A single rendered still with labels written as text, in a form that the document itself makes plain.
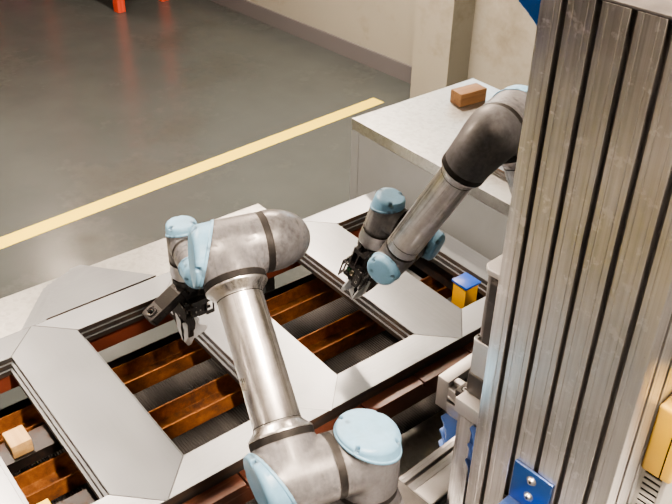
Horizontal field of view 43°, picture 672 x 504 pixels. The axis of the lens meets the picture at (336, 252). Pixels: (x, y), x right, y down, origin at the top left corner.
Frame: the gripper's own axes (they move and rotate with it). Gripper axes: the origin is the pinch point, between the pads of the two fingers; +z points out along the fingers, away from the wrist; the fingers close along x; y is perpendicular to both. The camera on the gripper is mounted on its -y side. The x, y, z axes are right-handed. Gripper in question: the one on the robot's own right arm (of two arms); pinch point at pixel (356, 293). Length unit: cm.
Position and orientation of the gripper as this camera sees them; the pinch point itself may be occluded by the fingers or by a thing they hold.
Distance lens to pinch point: 224.0
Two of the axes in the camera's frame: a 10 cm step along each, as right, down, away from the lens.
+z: -2.5, 7.0, 6.7
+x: 7.4, 5.8, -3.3
